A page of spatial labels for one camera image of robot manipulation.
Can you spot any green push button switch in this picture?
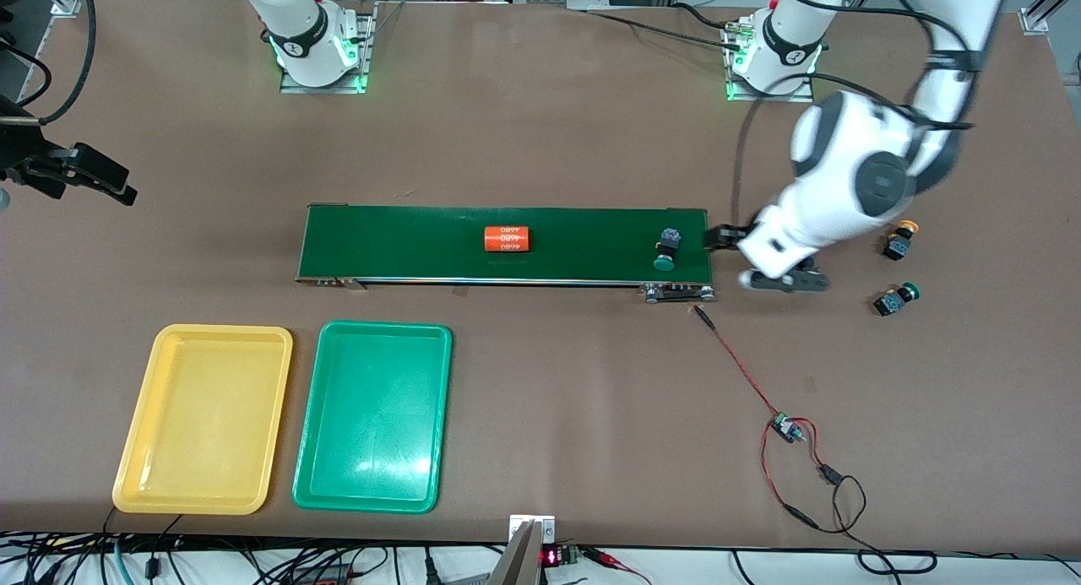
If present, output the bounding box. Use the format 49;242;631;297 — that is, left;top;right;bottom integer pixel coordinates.
653;228;682;272
872;283;921;317

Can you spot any orange cylinder with white print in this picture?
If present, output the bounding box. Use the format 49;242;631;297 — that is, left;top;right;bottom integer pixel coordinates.
483;225;531;254

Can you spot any green conveyor belt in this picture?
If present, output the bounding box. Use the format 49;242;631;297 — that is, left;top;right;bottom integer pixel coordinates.
296;203;716;304

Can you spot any yellow plastic tray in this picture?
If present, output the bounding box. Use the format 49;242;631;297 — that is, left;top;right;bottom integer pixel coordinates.
112;323;294;516

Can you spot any red alligator clip lead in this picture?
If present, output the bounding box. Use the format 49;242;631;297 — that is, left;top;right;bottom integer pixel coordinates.
583;547;651;585

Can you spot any green plastic tray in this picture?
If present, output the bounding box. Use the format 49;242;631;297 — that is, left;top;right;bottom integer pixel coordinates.
292;320;454;514

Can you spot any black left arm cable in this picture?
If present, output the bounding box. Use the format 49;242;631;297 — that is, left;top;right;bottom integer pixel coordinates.
728;0;981;227

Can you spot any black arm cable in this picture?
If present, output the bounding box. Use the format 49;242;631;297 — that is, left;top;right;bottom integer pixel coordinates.
728;0;981;227
0;0;96;126

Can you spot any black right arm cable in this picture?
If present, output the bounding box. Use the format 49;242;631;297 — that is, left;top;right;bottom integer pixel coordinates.
0;0;96;126

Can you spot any red black conveyor wire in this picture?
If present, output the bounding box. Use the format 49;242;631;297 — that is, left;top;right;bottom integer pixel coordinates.
693;305;790;425

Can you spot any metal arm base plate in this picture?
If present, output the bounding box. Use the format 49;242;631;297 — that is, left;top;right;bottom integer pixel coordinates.
725;19;816;103
280;3;372;95

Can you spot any yellow push button switch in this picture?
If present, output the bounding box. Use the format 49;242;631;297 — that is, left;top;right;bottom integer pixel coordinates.
883;220;920;262

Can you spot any black table cable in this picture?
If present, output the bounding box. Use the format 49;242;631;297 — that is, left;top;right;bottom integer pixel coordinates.
583;1;748;56

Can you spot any red black supply wire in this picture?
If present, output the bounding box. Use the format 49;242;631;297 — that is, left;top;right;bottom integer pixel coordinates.
760;416;938;579

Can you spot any tangled black cable bundle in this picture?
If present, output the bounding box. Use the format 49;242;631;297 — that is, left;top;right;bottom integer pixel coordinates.
0;530;508;585

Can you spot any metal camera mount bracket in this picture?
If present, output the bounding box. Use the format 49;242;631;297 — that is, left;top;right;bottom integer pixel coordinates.
488;515;556;585

